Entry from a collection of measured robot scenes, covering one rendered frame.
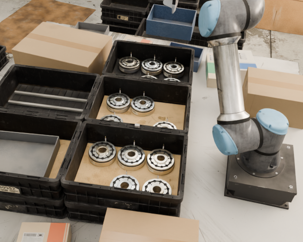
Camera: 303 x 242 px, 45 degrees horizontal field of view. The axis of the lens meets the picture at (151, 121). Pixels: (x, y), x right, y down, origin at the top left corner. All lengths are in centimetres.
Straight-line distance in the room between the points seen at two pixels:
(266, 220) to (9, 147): 101
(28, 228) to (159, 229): 44
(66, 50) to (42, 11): 241
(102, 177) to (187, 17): 84
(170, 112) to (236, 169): 38
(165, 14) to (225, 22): 55
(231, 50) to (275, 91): 57
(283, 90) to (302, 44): 231
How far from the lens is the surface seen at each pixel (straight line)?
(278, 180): 148
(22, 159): 144
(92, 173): 136
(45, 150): 145
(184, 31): 162
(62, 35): 198
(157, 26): 163
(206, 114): 182
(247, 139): 131
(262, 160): 144
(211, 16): 125
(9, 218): 146
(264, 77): 187
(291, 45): 403
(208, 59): 209
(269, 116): 137
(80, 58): 179
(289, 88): 185
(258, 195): 149
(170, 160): 136
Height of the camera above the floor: 189
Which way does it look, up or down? 43 degrees down
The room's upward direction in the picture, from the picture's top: 4 degrees clockwise
